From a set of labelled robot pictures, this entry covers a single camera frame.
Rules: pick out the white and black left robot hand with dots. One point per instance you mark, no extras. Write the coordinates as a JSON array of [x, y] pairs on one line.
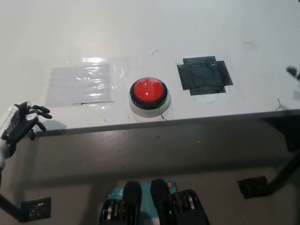
[[17, 124]]

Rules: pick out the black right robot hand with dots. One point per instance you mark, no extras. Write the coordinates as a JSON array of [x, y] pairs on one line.
[[295, 73]]

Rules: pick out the red dome push button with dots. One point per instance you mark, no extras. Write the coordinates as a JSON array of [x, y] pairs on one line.
[[148, 91]]

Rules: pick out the dark under-table bracket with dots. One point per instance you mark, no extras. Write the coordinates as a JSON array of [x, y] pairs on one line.
[[288, 131]]

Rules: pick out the black tape square patch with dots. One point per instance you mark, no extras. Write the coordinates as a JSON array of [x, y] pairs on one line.
[[202, 76]]

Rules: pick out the dark metal table leg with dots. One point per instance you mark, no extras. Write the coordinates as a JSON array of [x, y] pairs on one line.
[[10, 206], [286, 171]]

